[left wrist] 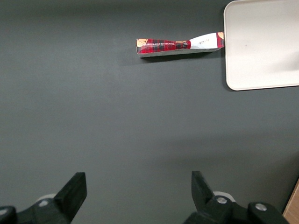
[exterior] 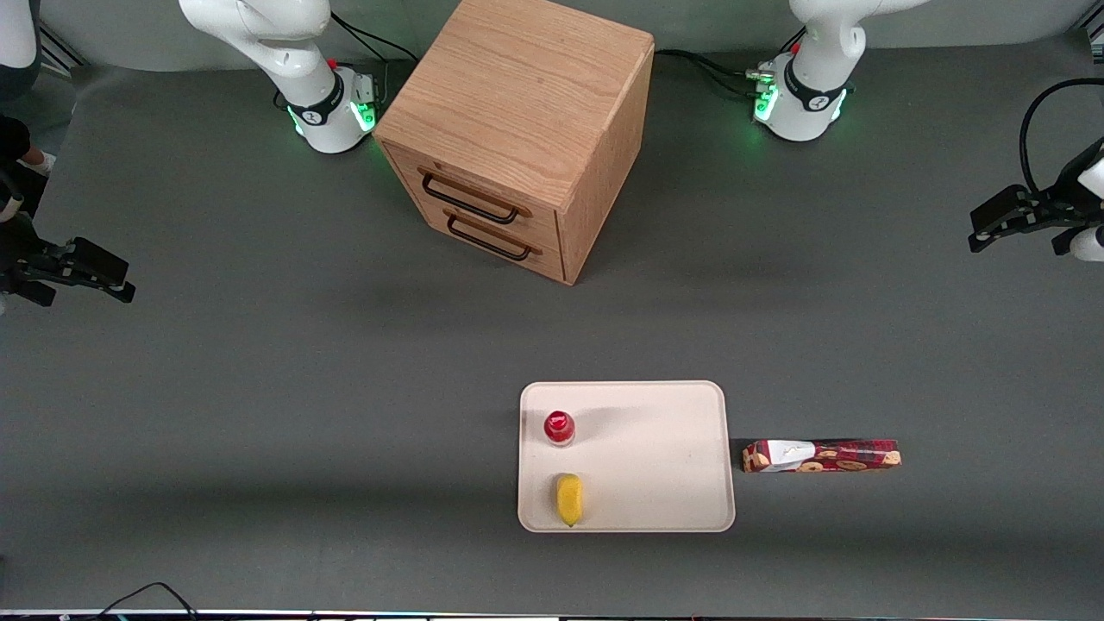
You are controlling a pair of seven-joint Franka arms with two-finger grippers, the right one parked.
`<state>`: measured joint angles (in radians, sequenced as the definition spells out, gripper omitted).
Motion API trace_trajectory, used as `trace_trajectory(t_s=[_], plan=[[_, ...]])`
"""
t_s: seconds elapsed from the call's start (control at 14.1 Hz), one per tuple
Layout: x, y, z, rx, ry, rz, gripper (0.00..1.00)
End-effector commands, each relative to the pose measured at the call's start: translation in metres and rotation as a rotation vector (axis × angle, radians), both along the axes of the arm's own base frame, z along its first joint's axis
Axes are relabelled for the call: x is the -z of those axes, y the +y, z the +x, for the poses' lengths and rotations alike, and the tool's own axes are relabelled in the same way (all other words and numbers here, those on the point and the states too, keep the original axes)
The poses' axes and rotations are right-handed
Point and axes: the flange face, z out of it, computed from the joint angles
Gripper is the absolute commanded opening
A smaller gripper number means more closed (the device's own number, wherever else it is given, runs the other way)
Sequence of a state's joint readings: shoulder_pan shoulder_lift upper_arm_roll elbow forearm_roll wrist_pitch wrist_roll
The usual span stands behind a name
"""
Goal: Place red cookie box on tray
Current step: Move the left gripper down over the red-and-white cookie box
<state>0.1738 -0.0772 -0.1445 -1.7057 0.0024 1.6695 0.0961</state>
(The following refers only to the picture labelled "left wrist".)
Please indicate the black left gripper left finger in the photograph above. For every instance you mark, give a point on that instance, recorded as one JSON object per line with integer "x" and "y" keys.
{"x": 67, "y": 200}

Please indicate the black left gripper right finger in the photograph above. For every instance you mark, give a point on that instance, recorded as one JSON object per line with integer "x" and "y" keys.
{"x": 210, "y": 207}

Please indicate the red plaid cookie box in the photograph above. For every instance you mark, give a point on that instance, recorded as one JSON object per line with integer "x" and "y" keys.
{"x": 163, "y": 45}

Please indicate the beige plastic tray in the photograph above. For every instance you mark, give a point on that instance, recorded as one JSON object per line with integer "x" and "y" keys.
{"x": 261, "y": 46}

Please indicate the light wooden drawer cabinet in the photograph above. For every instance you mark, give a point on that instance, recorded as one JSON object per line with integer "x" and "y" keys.
{"x": 293, "y": 207}

